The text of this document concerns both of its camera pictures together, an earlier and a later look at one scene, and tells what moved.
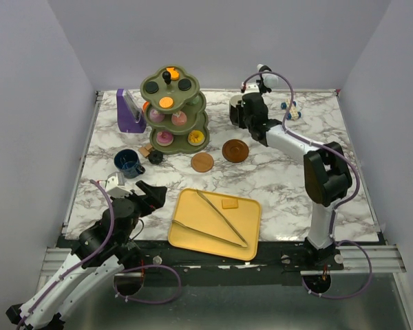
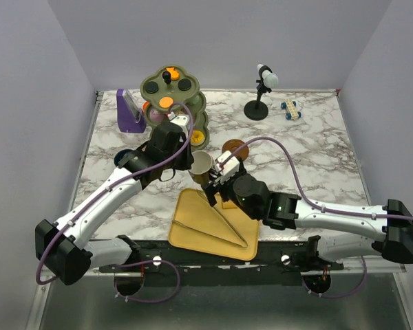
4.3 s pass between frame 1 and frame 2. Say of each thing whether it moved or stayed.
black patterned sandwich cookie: stayed
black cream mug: moved
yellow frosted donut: stayed
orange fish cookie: stayed
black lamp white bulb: stayed
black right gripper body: moved
